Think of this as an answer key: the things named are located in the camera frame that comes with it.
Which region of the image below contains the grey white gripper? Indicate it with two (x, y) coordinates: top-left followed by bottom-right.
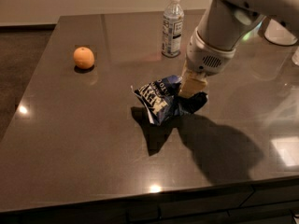
(178, 28), (236, 98)

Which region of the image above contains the blue potato chip bag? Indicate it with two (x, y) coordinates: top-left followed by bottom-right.
(132, 75), (207, 126)

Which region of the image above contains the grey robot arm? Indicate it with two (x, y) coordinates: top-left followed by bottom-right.
(178, 0), (299, 98)

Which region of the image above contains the clear plastic water bottle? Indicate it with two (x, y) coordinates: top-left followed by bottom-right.
(162, 0), (184, 58)

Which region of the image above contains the white kettle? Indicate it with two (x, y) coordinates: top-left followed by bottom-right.
(264, 20), (297, 46)

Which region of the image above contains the orange fruit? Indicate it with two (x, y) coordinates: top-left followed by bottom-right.
(73, 47), (94, 70)

